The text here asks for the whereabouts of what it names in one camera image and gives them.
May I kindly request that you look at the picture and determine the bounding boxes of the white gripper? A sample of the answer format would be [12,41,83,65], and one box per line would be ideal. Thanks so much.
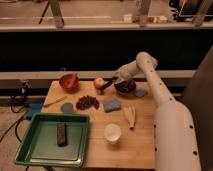
[113,61,139,82]

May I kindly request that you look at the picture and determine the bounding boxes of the purple bowl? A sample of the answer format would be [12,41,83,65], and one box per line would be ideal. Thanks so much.
[114,79,136,94]

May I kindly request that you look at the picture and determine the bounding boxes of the black dish brush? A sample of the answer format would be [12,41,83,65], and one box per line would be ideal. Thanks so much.
[100,77,117,91]

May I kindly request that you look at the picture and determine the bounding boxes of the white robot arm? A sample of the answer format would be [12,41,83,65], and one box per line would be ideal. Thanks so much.
[113,52,202,171]

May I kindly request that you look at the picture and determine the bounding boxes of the orange bowl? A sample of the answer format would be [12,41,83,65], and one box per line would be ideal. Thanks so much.
[59,73,78,91]

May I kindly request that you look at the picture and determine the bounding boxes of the light blue cloth piece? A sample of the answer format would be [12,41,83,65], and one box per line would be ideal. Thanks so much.
[134,88,147,98]

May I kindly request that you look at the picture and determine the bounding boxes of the apple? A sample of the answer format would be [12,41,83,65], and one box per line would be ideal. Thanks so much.
[93,77,105,89]

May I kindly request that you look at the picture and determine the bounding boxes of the blue sponge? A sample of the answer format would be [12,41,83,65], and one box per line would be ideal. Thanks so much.
[103,99,121,112]

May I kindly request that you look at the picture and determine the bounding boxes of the wooden board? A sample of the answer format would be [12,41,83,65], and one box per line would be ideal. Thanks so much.
[42,81,156,169]

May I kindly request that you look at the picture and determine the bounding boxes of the white cup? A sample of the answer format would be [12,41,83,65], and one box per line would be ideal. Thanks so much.
[104,123,121,144]

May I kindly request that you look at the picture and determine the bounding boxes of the wooden spatula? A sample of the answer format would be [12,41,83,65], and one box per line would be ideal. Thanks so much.
[43,96,67,108]

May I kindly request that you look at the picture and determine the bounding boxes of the grey round lid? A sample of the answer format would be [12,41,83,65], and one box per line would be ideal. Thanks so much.
[61,103,74,113]

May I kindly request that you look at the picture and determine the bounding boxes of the dark rectangular block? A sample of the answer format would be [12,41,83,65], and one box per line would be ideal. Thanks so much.
[57,122,67,147]

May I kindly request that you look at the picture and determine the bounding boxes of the blue box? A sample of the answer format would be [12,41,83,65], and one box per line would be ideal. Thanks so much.
[26,103,42,118]

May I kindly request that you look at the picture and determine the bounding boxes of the green plastic tray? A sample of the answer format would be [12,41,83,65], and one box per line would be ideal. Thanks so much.
[14,113,89,168]

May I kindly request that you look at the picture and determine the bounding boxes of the black cables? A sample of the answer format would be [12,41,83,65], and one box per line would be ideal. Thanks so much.
[0,82,32,144]

